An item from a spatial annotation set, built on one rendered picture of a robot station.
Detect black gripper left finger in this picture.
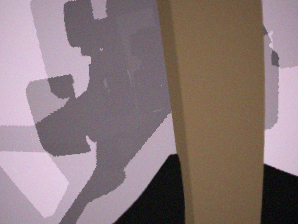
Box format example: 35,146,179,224
113,154,186,224

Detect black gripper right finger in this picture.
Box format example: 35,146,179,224
261,163,298,224

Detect brown wooden rail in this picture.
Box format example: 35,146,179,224
157,0,265,224

